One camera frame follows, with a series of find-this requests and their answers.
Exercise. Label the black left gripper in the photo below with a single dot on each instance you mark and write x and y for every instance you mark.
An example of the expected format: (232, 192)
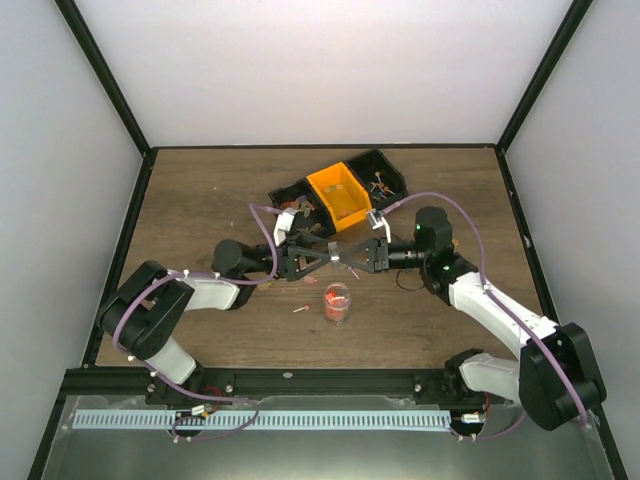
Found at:
(288, 257)

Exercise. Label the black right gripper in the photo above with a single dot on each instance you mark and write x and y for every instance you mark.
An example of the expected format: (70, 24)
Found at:
(374, 246)

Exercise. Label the clear round lid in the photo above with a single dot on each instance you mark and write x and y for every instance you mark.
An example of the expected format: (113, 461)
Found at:
(334, 254)

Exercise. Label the black bin with gummy candies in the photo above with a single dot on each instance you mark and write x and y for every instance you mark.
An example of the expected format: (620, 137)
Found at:
(299, 188)

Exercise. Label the clear plastic cup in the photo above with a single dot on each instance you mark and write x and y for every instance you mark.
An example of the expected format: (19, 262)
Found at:
(336, 302)

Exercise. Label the yellow bin with star candies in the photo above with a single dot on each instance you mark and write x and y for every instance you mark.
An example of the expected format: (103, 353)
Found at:
(339, 173)

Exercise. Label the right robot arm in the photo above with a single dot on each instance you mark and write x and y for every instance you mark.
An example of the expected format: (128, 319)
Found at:
(554, 375)

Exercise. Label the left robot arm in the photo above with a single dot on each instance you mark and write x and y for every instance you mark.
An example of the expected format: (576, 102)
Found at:
(143, 313)

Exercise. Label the spilled lollipop near bin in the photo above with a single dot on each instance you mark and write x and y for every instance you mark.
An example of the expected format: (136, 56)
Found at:
(353, 272)

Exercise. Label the pile of star gummies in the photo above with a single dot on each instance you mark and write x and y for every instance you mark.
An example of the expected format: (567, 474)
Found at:
(339, 200)

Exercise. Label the pile of pastel gummies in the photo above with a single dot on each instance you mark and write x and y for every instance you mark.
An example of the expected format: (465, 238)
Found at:
(309, 216)

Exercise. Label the spilled lollipop beside cup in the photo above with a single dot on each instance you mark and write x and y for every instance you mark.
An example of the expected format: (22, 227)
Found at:
(305, 307)

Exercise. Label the black bin with lollipops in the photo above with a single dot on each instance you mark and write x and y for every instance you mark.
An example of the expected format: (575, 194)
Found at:
(363, 167)

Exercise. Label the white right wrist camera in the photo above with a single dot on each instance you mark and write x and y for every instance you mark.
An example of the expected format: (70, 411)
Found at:
(377, 220)

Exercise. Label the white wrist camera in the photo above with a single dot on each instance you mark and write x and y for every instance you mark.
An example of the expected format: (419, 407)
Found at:
(283, 225)
(377, 220)

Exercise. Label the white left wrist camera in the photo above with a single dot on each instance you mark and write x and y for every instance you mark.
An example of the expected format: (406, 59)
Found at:
(283, 225)

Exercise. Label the black front mounting rail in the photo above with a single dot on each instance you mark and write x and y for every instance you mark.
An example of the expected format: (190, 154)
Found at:
(442, 387)

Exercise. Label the light blue slotted cable duct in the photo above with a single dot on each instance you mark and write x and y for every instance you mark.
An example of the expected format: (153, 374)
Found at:
(224, 420)

